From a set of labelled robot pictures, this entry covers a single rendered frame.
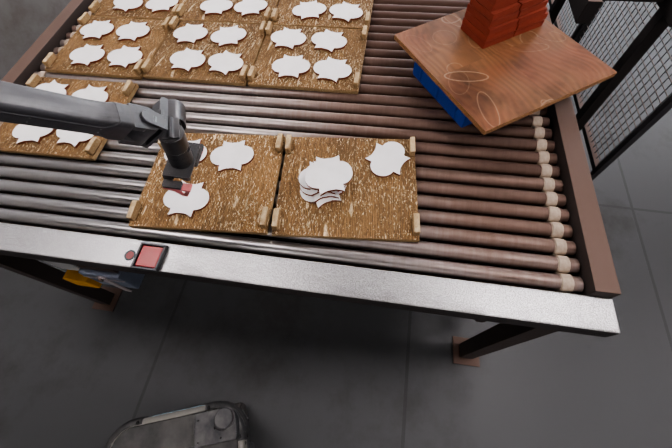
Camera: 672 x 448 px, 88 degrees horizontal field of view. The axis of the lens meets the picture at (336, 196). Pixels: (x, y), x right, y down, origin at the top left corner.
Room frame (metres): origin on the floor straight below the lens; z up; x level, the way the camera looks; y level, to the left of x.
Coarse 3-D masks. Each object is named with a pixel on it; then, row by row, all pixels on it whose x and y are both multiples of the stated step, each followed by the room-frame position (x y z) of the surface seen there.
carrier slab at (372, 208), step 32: (288, 160) 0.66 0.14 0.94; (352, 160) 0.64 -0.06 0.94; (288, 192) 0.54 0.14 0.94; (352, 192) 0.52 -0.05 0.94; (384, 192) 0.51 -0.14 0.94; (416, 192) 0.50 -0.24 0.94; (288, 224) 0.44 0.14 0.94; (320, 224) 0.43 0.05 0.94; (352, 224) 0.42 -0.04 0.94; (384, 224) 0.41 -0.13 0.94
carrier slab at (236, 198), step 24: (216, 144) 0.75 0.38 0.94; (264, 144) 0.73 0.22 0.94; (216, 168) 0.66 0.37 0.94; (264, 168) 0.64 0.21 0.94; (144, 192) 0.59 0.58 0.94; (216, 192) 0.57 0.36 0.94; (240, 192) 0.56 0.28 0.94; (264, 192) 0.55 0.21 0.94; (144, 216) 0.51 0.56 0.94; (168, 216) 0.50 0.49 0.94; (216, 216) 0.48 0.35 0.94; (240, 216) 0.48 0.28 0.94
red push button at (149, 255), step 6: (144, 246) 0.41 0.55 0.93; (150, 246) 0.41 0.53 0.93; (144, 252) 0.40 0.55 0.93; (150, 252) 0.39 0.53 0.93; (156, 252) 0.39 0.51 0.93; (138, 258) 0.38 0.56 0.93; (144, 258) 0.38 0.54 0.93; (150, 258) 0.38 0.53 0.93; (156, 258) 0.37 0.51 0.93; (138, 264) 0.36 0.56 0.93; (144, 264) 0.36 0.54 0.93; (150, 264) 0.36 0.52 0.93
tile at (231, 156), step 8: (224, 144) 0.74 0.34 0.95; (232, 144) 0.74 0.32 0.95; (240, 144) 0.73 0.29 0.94; (216, 152) 0.71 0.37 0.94; (224, 152) 0.71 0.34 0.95; (232, 152) 0.71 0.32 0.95; (240, 152) 0.70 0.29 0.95; (248, 152) 0.70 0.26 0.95; (216, 160) 0.68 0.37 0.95; (224, 160) 0.68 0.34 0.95; (232, 160) 0.67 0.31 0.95; (240, 160) 0.67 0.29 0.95; (248, 160) 0.67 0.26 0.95; (224, 168) 0.65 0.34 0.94; (232, 168) 0.64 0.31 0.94; (240, 168) 0.64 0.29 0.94
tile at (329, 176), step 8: (336, 160) 0.61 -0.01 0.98; (312, 168) 0.59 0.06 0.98; (320, 168) 0.59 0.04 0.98; (328, 168) 0.58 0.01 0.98; (336, 168) 0.58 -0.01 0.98; (344, 168) 0.58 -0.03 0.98; (312, 176) 0.56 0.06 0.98; (320, 176) 0.56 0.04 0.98; (328, 176) 0.56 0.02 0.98; (336, 176) 0.55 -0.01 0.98; (344, 176) 0.55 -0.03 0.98; (352, 176) 0.55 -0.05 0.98; (312, 184) 0.53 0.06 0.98; (320, 184) 0.53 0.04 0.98; (328, 184) 0.53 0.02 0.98; (336, 184) 0.53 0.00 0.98; (344, 184) 0.53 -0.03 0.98; (320, 192) 0.50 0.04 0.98
